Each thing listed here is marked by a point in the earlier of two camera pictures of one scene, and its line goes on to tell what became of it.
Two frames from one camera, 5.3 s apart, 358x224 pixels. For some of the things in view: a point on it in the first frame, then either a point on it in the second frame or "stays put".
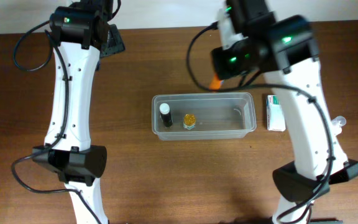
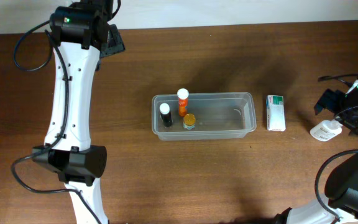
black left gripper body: x=113 y=42 stays put
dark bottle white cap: x=165 y=114 stays put
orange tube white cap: x=215 y=83 → x=183 y=94
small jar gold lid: x=189 y=121 stays put
